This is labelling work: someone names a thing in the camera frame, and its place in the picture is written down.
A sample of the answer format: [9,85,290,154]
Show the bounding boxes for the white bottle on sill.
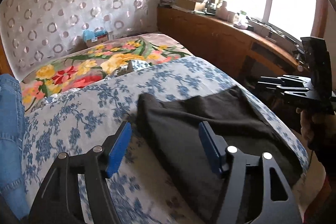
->
[216,1,230,21]

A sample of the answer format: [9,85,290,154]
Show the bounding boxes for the black pants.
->
[137,86,302,223]

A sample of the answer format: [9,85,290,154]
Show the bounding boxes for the wooden side cabinet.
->
[157,7,307,92]

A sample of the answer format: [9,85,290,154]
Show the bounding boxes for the cardboard box on cabinet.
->
[175,0,206,11]

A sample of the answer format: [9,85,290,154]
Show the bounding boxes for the blue floral white quilt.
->
[21,56,310,224]

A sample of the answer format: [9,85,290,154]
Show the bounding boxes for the small blue topped box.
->
[83,30,109,48]

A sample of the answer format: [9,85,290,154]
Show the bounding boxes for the person's right hand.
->
[296,108,322,141]

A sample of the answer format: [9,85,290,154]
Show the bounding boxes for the folded blue denim jeans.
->
[1,74,30,219]

